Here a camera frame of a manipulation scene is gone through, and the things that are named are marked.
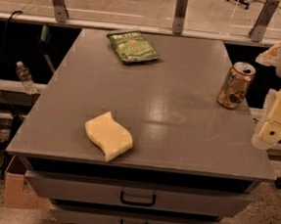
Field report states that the green jalapeno chip bag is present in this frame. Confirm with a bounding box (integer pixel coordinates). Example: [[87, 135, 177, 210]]
[[107, 29, 161, 64]]

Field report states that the gold soda can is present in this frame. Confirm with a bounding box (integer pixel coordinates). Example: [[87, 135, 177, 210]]
[[217, 62, 257, 110]]

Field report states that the grey drawer cabinet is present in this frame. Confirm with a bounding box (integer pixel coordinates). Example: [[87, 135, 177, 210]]
[[8, 29, 274, 224]]

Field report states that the yellow wavy sponge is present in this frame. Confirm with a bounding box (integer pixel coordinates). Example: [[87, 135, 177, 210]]
[[85, 112, 133, 162]]

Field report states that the lower grey drawer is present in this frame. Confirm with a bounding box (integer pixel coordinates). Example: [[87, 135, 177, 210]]
[[50, 205, 219, 224]]

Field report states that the grey drawer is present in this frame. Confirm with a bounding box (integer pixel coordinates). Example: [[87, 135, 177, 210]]
[[50, 205, 219, 224], [25, 170, 251, 217]]

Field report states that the upper grey drawer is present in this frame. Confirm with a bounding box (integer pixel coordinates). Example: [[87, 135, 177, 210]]
[[25, 170, 251, 217]]

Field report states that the clear plastic water bottle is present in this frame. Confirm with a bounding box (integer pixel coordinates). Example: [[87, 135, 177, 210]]
[[16, 61, 37, 95]]

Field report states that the cardboard box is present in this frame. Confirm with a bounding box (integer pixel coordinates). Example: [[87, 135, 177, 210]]
[[4, 157, 50, 210]]

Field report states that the right metal rail bracket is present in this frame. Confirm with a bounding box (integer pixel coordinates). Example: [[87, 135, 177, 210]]
[[249, 0, 280, 43]]

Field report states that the metal rail bracket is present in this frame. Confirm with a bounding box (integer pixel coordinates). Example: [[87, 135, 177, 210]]
[[172, 0, 189, 35], [249, 0, 280, 43], [52, 0, 70, 22]]

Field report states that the middle metal rail bracket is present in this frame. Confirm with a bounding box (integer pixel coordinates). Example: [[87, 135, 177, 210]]
[[172, 0, 189, 35]]

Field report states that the left metal rail bracket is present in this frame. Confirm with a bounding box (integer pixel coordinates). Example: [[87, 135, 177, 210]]
[[52, 0, 70, 22]]

